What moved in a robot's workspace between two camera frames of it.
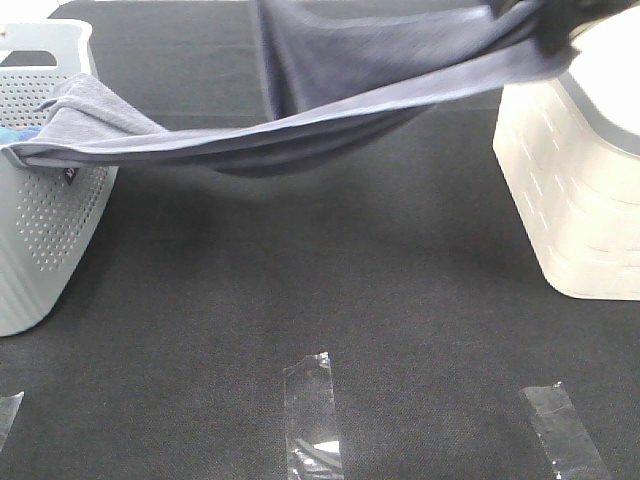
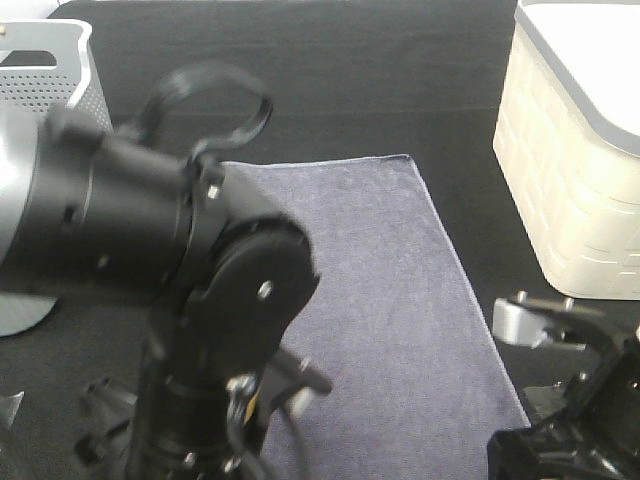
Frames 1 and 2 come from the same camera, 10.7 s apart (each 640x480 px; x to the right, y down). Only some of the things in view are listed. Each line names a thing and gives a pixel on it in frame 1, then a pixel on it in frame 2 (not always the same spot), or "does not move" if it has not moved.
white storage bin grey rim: x=570 y=149 does not move
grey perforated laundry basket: x=48 y=216 does not move
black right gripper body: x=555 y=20 → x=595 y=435
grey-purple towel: x=343 y=74 → x=417 y=385
